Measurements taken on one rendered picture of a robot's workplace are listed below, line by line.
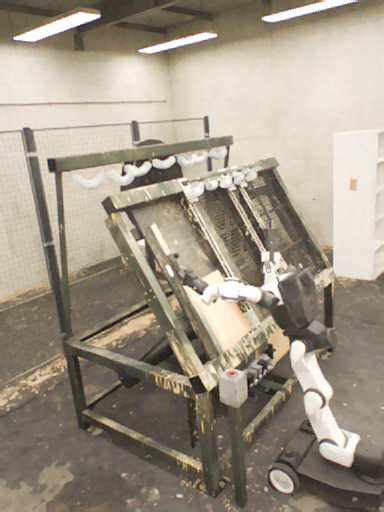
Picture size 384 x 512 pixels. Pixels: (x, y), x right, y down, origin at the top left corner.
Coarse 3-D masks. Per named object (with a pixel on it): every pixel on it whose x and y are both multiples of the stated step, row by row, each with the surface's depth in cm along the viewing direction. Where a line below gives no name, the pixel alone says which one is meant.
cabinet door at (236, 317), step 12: (216, 276) 311; (204, 312) 288; (216, 312) 296; (228, 312) 304; (240, 312) 312; (216, 324) 291; (228, 324) 299; (240, 324) 307; (228, 336) 294; (240, 336) 302; (228, 348) 289
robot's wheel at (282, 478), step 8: (280, 464) 280; (272, 472) 281; (280, 472) 278; (288, 472) 274; (272, 480) 284; (280, 480) 282; (288, 480) 277; (296, 480) 274; (280, 488) 282; (288, 488) 279; (296, 488) 274
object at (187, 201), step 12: (180, 180) 313; (192, 204) 318; (192, 216) 316; (204, 228) 316; (204, 240) 315; (216, 252) 313; (216, 264) 314; (228, 276) 311; (252, 312) 312; (252, 324) 310
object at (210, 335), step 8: (152, 232) 285; (160, 248) 285; (168, 264) 284; (176, 280) 284; (184, 288) 282; (192, 296) 283; (192, 304) 281; (200, 312) 282; (200, 320) 281; (208, 328) 281; (208, 336) 281; (216, 336) 283; (216, 344) 280; (216, 352) 280; (224, 352) 282
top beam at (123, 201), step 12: (228, 168) 364; (264, 168) 405; (204, 180) 334; (216, 180) 345; (120, 192) 270; (132, 192) 277; (144, 192) 285; (156, 192) 292; (168, 192) 300; (180, 192) 312; (108, 204) 265; (120, 204) 266; (132, 204) 273; (144, 204) 289
